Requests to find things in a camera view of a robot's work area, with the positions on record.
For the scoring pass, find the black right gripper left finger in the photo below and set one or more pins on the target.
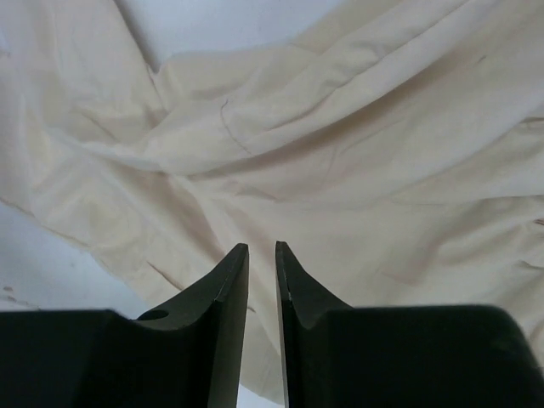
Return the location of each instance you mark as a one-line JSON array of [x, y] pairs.
[[185, 352]]

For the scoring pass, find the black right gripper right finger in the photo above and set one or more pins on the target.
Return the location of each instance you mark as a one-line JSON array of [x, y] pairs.
[[335, 355]]

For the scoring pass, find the beige trousers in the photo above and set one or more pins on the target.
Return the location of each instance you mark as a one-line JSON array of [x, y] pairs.
[[396, 146]]

